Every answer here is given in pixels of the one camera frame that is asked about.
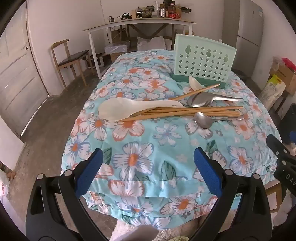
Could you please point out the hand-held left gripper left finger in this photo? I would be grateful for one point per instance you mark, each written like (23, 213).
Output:
(89, 172)

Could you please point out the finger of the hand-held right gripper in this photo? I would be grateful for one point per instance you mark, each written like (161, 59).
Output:
(276, 147)

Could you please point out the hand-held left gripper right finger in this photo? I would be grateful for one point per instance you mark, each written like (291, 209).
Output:
(208, 173)

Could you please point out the small metal spoon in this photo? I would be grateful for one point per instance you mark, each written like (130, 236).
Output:
(203, 120)

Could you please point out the bundle of wooden chopsticks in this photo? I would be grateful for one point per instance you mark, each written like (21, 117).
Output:
(185, 112)

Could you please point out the large white ceramic spoon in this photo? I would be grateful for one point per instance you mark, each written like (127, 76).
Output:
(115, 109)

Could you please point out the large metal spoon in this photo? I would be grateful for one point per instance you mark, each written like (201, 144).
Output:
(198, 99)

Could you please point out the long wooden chopstick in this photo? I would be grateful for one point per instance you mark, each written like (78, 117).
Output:
(203, 90)

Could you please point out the small white ceramic spoon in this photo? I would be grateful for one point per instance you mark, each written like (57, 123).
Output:
(194, 82)

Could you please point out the mint green utensil holder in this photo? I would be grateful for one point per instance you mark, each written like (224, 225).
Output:
(203, 62)

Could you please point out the wooden stool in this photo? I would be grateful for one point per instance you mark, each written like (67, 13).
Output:
(272, 192)

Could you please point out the black bin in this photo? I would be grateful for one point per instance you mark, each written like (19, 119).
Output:
(288, 120)

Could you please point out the yellow and white bag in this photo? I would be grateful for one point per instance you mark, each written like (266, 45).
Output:
(272, 90)

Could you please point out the floral turquoise blanket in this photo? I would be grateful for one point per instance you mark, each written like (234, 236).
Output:
(148, 139)

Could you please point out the white fluffy cloth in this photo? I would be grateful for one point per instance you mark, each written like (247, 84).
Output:
(129, 229)

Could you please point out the large open cardboard box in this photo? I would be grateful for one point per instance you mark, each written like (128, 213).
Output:
(285, 74)

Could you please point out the red plastic bag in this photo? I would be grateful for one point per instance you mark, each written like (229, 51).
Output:
(289, 62)

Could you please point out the white printed sack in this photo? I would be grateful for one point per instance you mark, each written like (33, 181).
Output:
(3, 187)

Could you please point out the wooden chair with dark seat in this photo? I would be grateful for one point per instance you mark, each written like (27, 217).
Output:
(71, 56)

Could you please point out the brown cardboard box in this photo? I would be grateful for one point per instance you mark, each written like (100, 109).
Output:
(118, 57)

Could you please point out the white panel door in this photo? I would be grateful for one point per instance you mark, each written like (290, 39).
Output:
(16, 76)

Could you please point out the grey refrigerator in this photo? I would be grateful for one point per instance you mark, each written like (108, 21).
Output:
(248, 27)

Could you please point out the clear plastic storage box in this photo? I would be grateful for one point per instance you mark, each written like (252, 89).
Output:
(115, 47)

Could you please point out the white stuffed sack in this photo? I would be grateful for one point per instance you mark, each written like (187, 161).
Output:
(150, 42)

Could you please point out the white framed table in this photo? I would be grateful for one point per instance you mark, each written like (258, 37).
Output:
(138, 23)

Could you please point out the black device with screen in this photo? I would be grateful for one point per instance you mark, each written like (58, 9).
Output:
(125, 16)
(139, 12)

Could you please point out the red snack packet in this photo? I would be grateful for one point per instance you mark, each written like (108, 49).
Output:
(173, 11)

